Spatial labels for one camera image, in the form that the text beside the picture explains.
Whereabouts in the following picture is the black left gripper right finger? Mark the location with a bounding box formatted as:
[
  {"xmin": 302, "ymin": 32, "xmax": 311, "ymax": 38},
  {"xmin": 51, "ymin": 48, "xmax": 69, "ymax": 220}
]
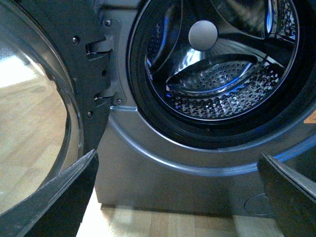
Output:
[{"xmin": 257, "ymin": 153, "xmax": 316, "ymax": 237}]

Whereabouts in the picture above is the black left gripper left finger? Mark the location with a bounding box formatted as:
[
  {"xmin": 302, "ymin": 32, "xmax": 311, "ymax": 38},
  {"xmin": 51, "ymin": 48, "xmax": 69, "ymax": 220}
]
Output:
[{"xmin": 0, "ymin": 150, "xmax": 99, "ymax": 237}]

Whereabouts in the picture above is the washing machine glass door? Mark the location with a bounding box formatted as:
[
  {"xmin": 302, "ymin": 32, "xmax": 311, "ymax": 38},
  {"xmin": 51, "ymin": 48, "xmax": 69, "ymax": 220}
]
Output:
[{"xmin": 0, "ymin": 0, "xmax": 112, "ymax": 213}]

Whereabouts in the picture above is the silver front-load washing machine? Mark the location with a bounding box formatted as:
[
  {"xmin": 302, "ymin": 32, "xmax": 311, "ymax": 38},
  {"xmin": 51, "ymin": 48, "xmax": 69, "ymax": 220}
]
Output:
[{"xmin": 95, "ymin": 0, "xmax": 316, "ymax": 217}]

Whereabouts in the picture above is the orange warning sticker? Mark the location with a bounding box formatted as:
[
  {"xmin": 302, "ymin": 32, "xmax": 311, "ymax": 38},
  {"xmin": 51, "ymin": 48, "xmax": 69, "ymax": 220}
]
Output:
[{"xmin": 304, "ymin": 114, "xmax": 316, "ymax": 124}]

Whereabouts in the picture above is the stainless steel washer drum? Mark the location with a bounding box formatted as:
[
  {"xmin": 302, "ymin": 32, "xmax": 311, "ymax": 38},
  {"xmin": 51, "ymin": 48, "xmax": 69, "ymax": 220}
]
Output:
[{"xmin": 144, "ymin": 0, "xmax": 300, "ymax": 123}]

